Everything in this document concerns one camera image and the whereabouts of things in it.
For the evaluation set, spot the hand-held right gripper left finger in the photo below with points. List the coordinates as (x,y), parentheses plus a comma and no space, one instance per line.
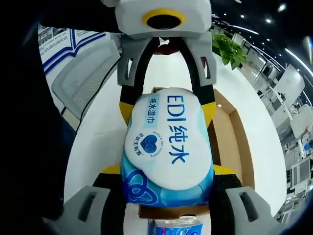
(107,181)

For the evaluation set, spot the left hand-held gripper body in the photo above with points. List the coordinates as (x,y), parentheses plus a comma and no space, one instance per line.
(127,17)

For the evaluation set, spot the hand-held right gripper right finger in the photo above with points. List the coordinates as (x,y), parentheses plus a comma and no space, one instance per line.
(230,181)

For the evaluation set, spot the brown cardboard shoe box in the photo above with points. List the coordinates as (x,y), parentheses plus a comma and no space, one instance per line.
(227,137)

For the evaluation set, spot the white soft wipes pack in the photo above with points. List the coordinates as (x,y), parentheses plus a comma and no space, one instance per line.
(166,147)

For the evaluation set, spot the blue soft tissue pack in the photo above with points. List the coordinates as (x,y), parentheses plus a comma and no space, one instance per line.
(176,226)

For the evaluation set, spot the person's left hand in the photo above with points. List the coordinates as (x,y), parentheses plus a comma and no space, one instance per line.
(168,50)

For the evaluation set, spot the potted green plant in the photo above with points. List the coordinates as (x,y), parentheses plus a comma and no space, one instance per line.
(228,49)

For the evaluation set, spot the white mesh office chair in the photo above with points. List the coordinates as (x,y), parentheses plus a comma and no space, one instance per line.
(83,83)

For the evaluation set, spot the white square column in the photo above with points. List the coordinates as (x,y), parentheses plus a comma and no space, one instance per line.
(292,83)

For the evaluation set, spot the person's black shirt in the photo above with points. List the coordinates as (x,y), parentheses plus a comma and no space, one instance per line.
(29,122)

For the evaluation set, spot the blue white wall poster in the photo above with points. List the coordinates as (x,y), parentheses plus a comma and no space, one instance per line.
(63,41)

